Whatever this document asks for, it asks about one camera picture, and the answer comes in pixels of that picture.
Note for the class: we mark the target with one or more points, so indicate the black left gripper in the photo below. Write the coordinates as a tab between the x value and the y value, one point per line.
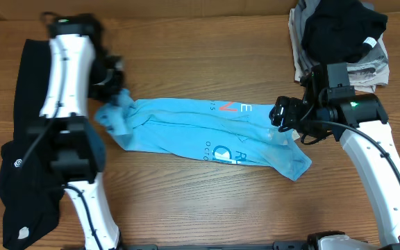
106	95

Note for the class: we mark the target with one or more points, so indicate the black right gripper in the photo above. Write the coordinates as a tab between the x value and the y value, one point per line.
291	121

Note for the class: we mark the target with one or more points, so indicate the light blue printed t-shirt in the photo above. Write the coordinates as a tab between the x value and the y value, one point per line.
220	131

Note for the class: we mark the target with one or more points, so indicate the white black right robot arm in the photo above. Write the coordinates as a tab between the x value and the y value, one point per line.
330	106

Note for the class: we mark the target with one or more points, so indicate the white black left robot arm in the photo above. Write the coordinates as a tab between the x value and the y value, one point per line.
65	141

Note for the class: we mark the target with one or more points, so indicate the grey folded clothes stack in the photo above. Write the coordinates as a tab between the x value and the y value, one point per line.
365	75

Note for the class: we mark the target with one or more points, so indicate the black folded garment on stack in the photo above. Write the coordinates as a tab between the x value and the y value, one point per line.
342	31

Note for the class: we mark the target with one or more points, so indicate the brown cardboard backboard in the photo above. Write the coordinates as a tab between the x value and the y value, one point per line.
31	9

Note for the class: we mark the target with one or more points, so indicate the black garment with white logo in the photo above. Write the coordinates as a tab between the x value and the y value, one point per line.
27	190

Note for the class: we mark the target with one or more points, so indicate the black base rail with mounts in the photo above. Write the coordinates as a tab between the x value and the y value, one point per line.
328	240

